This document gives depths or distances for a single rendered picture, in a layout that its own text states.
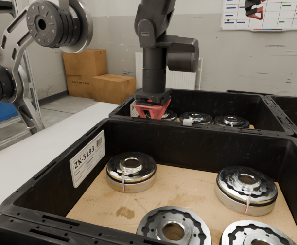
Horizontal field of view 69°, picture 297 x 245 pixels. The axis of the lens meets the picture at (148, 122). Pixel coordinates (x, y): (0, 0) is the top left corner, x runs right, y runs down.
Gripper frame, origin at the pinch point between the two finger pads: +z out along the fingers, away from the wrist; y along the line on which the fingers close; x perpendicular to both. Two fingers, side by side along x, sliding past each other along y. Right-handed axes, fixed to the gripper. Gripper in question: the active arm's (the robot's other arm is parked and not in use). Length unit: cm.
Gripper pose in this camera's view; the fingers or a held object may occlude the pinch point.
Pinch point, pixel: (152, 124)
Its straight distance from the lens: 57.4
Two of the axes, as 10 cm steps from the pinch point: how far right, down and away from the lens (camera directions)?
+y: 3.7, -3.5, 8.6
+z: -0.2, 9.2, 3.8
